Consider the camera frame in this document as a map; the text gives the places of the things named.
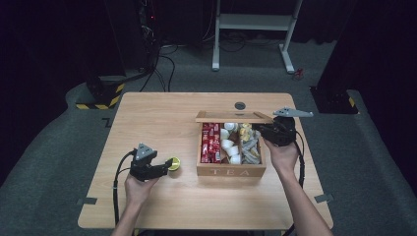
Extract row of red packets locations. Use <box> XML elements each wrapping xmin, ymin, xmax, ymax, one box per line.
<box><xmin>200</xmin><ymin>122</ymin><xmax>222</xmax><ymax>164</ymax></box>

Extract person's right hand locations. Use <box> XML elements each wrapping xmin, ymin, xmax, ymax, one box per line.
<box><xmin>263</xmin><ymin>139</ymin><xmax>300</xmax><ymax>177</ymax></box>

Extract black base with yellow mark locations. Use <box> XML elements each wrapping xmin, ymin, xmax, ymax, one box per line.
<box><xmin>309</xmin><ymin>86</ymin><xmax>359</xmax><ymax>115</ymax></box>

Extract pile of yellow capsules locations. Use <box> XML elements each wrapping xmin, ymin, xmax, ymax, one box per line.
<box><xmin>238</xmin><ymin>123</ymin><xmax>254</xmax><ymax>143</ymax></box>

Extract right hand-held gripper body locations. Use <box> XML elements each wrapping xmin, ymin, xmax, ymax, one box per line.
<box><xmin>262</xmin><ymin>106</ymin><xmax>315</xmax><ymax>148</ymax></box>

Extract grey tape piece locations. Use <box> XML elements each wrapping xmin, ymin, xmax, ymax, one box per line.
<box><xmin>313</xmin><ymin>193</ymin><xmax>335</xmax><ymax>204</ymax></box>
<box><xmin>76</xmin><ymin>197</ymin><xmax>98</xmax><ymax>207</ymax></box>

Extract wooden tea box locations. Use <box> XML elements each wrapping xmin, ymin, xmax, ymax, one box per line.
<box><xmin>195</xmin><ymin>110</ymin><xmax>275</xmax><ymax>179</ymax></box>

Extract dark equipment rack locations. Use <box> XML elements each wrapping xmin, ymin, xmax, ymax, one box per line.
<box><xmin>136</xmin><ymin>0</ymin><xmax>162</xmax><ymax>72</ymax></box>

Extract white metal stand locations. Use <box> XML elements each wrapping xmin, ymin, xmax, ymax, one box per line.
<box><xmin>211</xmin><ymin>0</ymin><xmax>304</xmax><ymax>75</ymax></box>

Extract pile of grey packets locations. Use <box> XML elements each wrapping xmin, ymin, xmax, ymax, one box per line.
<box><xmin>240</xmin><ymin>130</ymin><xmax>263</xmax><ymax>165</ymax></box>

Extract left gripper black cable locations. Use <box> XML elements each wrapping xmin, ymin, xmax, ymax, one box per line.
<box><xmin>112</xmin><ymin>148</ymin><xmax>138</xmax><ymax>227</ymax></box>

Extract person's left hand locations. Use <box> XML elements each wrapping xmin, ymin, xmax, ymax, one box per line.
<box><xmin>124</xmin><ymin>172</ymin><xmax>160</xmax><ymax>208</ymax></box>

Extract black yellow striped base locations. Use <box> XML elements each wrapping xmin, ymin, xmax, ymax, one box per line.
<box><xmin>75</xmin><ymin>76</ymin><xmax>127</xmax><ymax>111</ymax></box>

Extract black floor cables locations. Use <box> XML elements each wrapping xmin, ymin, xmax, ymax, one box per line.
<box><xmin>139</xmin><ymin>43</ymin><xmax>177</xmax><ymax>93</ymax></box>

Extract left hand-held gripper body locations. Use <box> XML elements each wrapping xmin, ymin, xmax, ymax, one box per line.
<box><xmin>129</xmin><ymin>142</ymin><xmax>159</xmax><ymax>182</ymax></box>

